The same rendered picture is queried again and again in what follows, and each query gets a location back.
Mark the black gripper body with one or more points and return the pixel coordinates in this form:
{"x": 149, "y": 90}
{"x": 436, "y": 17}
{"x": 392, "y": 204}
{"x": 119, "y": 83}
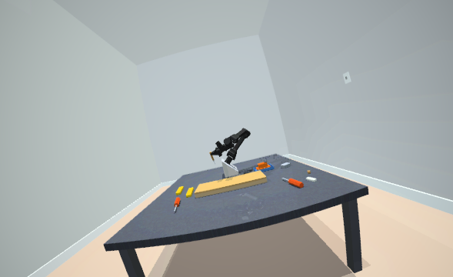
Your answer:
{"x": 221, "y": 150}

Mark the tan floor panel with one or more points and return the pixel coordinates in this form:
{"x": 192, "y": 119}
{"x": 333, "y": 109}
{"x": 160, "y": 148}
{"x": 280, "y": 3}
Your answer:
{"x": 230, "y": 184}

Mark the orange-handled awl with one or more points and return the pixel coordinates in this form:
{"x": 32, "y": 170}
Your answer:
{"x": 295, "y": 183}
{"x": 177, "y": 203}

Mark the yellow rectangular bar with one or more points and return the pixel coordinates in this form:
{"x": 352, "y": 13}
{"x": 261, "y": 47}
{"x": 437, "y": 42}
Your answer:
{"x": 189, "y": 194}
{"x": 179, "y": 190}

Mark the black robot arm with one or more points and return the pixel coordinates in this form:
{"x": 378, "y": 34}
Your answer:
{"x": 242, "y": 135}

